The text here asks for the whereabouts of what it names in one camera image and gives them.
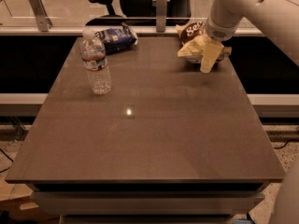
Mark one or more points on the metal bracket post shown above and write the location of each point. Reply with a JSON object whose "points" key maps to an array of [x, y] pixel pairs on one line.
{"points": [[161, 11], [43, 21]]}

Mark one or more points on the brown chip bag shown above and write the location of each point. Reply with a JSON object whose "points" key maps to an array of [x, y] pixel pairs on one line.
{"points": [[189, 50]]}

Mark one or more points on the cardboard box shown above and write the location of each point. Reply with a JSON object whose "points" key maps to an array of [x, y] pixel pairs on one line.
{"points": [[17, 207]]}

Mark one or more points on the clear plastic water bottle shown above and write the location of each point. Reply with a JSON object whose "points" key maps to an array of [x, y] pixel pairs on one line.
{"points": [[94, 58]]}

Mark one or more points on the centre metal bracket post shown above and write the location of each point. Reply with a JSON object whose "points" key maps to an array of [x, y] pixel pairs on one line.
{"points": [[161, 11]]}

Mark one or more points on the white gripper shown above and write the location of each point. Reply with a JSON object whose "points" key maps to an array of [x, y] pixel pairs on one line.
{"points": [[219, 32]]}

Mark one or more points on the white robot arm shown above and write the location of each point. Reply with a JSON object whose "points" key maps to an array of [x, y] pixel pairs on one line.
{"points": [[279, 21]]}

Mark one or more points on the blue chip bag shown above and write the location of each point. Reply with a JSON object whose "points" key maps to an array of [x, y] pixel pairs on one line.
{"points": [[118, 39]]}

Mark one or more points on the grey table drawer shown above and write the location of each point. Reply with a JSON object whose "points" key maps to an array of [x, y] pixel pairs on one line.
{"points": [[103, 203]]}

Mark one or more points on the left metal bracket post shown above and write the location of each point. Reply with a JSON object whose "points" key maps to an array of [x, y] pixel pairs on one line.
{"points": [[43, 21]]}

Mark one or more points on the black office chair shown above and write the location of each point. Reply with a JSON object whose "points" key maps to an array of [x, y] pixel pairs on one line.
{"points": [[142, 12]]}

